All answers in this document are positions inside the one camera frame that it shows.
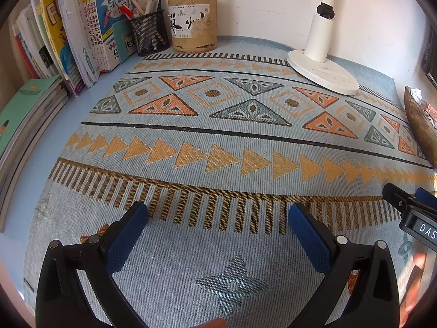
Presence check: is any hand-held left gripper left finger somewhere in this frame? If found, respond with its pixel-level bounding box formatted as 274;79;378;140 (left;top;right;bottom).
35;201;150;328

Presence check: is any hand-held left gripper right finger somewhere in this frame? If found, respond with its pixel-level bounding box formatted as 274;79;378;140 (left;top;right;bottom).
287;202;400;328

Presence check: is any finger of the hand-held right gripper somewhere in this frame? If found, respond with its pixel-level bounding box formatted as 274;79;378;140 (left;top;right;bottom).
382;183;415;212
415;187;437;209

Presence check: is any brown ribbed bowl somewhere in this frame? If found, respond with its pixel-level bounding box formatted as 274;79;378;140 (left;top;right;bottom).
404;85;437;169

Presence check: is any pile of papers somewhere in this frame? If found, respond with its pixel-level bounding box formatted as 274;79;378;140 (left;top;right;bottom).
409;88;437;127

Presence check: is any person's right hand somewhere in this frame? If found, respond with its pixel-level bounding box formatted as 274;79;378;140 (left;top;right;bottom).
398;251;432;325

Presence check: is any person's left hand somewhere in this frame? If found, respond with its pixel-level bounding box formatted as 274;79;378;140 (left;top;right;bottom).
191;318;228;328

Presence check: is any patterned woven table mat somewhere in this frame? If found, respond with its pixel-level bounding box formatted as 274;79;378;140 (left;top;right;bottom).
22;51;437;328

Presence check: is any stack of flat books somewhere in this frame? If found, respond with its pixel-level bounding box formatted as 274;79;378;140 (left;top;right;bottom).
0;74;70;233

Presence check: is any white desk lamp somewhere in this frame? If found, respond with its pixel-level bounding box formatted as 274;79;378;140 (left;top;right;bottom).
286;0;360;96

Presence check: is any black mesh pen holder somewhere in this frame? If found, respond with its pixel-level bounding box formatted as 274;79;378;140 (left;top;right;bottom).
128;10;170;57

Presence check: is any cardboard pen holder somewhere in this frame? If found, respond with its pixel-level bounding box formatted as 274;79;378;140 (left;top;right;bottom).
167;0;218;53

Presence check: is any row of upright books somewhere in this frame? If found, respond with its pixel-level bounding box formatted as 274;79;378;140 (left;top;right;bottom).
12;0;138;98

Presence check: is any bunch of pens and pencils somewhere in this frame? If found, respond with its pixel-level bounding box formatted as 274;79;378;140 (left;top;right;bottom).
114;0;163;19

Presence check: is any black wall television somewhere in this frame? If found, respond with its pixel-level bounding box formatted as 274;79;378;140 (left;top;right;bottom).
421;17;437;80

